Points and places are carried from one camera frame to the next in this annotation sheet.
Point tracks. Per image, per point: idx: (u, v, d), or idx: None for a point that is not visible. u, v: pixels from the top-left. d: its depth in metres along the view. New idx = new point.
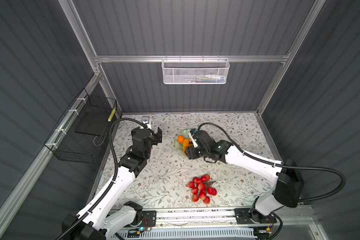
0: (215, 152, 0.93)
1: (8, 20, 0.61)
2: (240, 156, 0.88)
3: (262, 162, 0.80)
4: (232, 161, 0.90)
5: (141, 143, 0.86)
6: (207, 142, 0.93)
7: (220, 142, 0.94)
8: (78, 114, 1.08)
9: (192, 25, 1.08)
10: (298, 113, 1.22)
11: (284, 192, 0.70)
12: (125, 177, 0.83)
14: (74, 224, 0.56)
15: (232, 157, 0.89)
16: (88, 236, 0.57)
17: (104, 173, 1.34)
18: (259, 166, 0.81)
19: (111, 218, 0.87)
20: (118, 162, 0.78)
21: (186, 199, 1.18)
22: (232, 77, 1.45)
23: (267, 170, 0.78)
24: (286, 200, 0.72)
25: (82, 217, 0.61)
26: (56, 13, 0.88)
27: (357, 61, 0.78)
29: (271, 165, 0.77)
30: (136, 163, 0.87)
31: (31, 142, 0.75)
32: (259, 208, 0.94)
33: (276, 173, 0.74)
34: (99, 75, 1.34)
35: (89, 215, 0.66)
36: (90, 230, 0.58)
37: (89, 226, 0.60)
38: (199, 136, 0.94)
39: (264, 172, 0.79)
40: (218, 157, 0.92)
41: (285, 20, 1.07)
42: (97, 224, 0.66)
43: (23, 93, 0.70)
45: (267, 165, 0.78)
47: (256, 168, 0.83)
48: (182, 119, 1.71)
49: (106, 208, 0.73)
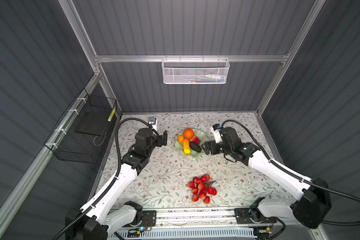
0: (240, 153, 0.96)
1: (7, 20, 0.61)
2: (265, 163, 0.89)
3: (288, 173, 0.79)
4: (256, 167, 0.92)
5: (144, 141, 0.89)
6: (233, 140, 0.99)
7: (246, 144, 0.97)
8: (78, 114, 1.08)
9: (192, 25, 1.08)
10: (298, 113, 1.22)
11: (305, 210, 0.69)
12: (127, 174, 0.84)
14: (77, 218, 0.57)
15: (256, 161, 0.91)
16: (92, 230, 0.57)
17: (104, 173, 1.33)
18: (285, 178, 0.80)
19: (112, 216, 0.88)
20: (121, 158, 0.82)
21: (186, 199, 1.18)
22: (232, 77, 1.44)
23: (292, 183, 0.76)
24: (306, 218, 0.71)
25: (86, 210, 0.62)
26: (56, 13, 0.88)
27: (357, 61, 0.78)
29: (298, 180, 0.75)
30: (138, 160, 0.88)
31: (31, 142, 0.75)
32: (264, 205, 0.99)
33: (302, 189, 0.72)
34: (99, 74, 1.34)
35: (93, 209, 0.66)
36: (93, 224, 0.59)
37: (93, 220, 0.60)
38: (228, 134, 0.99)
39: (288, 185, 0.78)
40: (241, 159, 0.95)
41: (285, 20, 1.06)
42: (101, 218, 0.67)
43: (23, 93, 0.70)
45: (294, 179, 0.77)
47: (278, 179, 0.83)
48: (182, 119, 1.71)
49: (109, 204, 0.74)
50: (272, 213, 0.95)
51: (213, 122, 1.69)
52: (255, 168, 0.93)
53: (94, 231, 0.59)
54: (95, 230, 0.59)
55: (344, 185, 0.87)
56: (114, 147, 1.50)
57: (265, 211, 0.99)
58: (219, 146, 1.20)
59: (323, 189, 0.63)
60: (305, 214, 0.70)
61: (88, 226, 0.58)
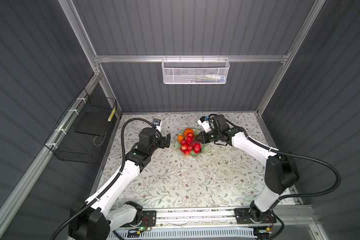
0: (225, 134, 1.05)
1: (8, 20, 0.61)
2: (243, 139, 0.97)
3: (260, 145, 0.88)
4: (235, 144, 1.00)
5: (147, 139, 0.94)
6: (221, 124, 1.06)
7: (231, 128, 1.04)
8: (78, 114, 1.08)
9: (192, 25, 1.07)
10: (299, 113, 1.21)
11: (272, 176, 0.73)
12: (131, 170, 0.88)
14: (82, 209, 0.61)
15: (236, 138, 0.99)
16: (96, 221, 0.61)
17: (104, 173, 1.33)
18: (256, 148, 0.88)
19: (114, 213, 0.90)
20: (125, 154, 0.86)
21: (186, 199, 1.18)
22: (232, 77, 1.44)
23: (262, 152, 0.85)
24: (274, 184, 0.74)
25: (90, 202, 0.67)
26: (56, 13, 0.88)
27: (357, 61, 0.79)
29: (267, 149, 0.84)
30: (141, 157, 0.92)
31: (31, 143, 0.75)
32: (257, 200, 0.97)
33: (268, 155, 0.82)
34: (99, 75, 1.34)
35: (97, 202, 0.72)
36: (97, 216, 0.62)
37: (97, 212, 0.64)
38: (216, 118, 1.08)
39: (259, 154, 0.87)
40: (226, 140, 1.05)
41: (285, 19, 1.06)
42: (105, 210, 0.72)
43: (23, 93, 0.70)
45: (264, 149, 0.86)
47: (251, 151, 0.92)
48: (182, 119, 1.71)
49: (113, 197, 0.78)
50: (266, 204, 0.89)
51: None
52: (235, 144, 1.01)
53: (98, 222, 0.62)
54: (99, 222, 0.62)
55: (344, 185, 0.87)
56: (114, 147, 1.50)
57: (260, 206, 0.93)
58: (209, 135, 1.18)
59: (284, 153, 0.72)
60: (271, 181, 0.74)
61: (93, 217, 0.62)
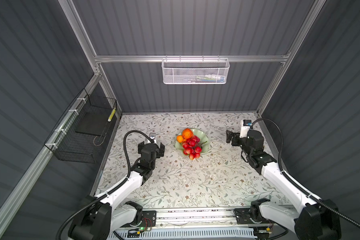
0: (256, 160, 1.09)
1: (8, 20, 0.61)
2: (277, 173, 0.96)
3: (297, 187, 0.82)
4: (268, 176, 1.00)
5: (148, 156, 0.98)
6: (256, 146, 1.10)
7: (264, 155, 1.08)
8: (78, 114, 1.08)
9: (192, 25, 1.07)
10: (299, 113, 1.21)
11: (307, 226, 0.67)
12: (136, 177, 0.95)
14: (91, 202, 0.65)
15: (268, 170, 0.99)
16: (105, 213, 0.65)
17: (104, 173, 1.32)
18: (293, 190, 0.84)
19: (114, 213, 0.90)
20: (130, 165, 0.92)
21: (186, 199, 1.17)
22: (232, 77, 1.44)
23: (298, 196, 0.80)
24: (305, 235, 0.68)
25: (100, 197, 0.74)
26: (56, 13, 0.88)
27: (357, 61, 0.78)
29: (305, 195, 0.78)
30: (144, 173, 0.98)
31: (31, 143, 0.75)
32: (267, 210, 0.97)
33: (306, 202, 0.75)
34: (99, 75, 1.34)
35: (106, 198, 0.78)
36: (106, 209, 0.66)
37: (105, 206, 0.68)
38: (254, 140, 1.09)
39: (294, 197, 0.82)
40: (255, 166, 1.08)
41: (286, 19, 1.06)
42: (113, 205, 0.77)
43: (23, 92, 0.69)
45: (301, 192, 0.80)
47: (286, 189, 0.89)
48: (182, 119, 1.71)
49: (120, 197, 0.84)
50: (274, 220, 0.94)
51: (213, 122, 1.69)
52: (266, 176, 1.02)
53: (106, 215, 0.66)
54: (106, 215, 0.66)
55: (344, 185, 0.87)
56: (114, 147, 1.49)
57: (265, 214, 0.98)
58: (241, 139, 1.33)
59: (326, 206, 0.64)
60: (304, 231, 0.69)
61: (101, 211, 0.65)
